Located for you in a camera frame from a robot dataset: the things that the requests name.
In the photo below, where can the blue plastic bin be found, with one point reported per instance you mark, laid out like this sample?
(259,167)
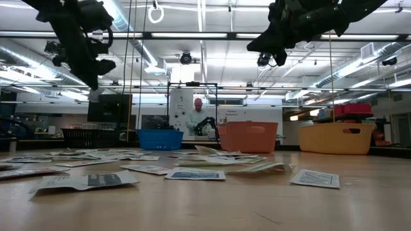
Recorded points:
(160,139)

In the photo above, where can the small black ceiling camera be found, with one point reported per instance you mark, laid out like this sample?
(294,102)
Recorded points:
(389,61)

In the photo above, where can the red storage bins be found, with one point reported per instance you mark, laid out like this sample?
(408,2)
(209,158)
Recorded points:
(356,108)

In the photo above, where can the white grey antiseptic towelette packet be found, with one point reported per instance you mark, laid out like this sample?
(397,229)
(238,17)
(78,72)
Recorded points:
(146,158)
(69,153)
(102,180)
(106,156)

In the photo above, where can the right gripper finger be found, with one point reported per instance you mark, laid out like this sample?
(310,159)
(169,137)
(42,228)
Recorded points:
(266,50)
(265,40)

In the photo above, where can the red object on rack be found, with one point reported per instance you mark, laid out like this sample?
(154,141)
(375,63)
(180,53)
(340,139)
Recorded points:
(380,136)

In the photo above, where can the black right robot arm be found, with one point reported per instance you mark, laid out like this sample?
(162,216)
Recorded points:
(346,13)

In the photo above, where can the white packet with boxed print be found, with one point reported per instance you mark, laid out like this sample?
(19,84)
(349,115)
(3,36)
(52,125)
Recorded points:
(316,178)

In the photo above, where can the plain white bandage wrapper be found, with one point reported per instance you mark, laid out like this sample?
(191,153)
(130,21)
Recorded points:
(199,158)
(202,164)
(234,155)

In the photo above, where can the white orange ointment packet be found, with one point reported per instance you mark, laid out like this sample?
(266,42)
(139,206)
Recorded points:
(29,172)
(80,163)
(146,169)

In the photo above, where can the black overhead camera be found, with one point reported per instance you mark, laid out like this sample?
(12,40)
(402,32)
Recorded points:
(186,58)

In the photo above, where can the small dark screen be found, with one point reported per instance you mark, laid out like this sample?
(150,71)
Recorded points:
(154,121)

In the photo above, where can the packets in orange bin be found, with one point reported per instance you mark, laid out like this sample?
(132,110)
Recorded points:
(9,165)

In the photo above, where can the black ceiling camera cluster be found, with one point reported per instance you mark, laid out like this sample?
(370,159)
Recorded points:
(51,48)

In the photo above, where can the person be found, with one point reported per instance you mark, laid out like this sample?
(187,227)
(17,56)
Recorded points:
(196,117)

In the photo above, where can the yellow plastic bin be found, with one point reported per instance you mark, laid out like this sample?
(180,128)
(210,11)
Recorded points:
(334,141)

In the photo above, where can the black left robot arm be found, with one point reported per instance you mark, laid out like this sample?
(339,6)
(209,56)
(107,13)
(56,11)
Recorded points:
(57,13)

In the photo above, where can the dark wall shelf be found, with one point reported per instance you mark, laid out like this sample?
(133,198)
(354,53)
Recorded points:
(343,116)

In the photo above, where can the silver ventilation duct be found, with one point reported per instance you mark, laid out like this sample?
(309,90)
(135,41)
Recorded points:
(353,66)
(130,35)
(32,64)

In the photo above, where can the black overhead crossbar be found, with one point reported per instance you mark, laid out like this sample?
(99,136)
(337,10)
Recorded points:
(180,35)

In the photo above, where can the orange plastic bin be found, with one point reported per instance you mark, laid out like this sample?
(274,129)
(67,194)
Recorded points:
(247,138)

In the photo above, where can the black background rig frame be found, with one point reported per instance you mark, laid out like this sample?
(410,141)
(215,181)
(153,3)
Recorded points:
(192,84)

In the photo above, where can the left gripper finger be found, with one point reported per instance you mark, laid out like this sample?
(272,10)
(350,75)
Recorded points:
(93,75)
(83,75)

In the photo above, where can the black mesh basket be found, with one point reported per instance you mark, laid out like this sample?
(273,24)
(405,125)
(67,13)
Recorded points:
(90,138)

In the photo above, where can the black monitor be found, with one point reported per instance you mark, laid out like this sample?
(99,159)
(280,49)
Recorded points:
(112,110)

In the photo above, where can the black background robot arm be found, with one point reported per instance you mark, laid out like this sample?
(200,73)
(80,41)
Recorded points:
(208,120)

